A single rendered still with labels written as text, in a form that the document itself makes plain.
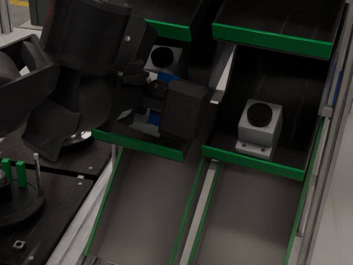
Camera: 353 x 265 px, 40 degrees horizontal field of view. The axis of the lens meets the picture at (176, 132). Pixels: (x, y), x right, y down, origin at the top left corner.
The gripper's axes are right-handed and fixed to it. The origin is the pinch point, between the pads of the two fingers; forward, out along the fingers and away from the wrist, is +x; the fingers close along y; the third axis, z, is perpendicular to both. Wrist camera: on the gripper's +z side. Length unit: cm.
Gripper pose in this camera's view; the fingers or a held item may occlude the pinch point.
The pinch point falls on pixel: (144, 86)
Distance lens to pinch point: 58.3
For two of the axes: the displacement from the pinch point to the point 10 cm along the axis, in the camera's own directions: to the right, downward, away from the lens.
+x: 4.0, -1.9, 9.0
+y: -8.9, -3.1, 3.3
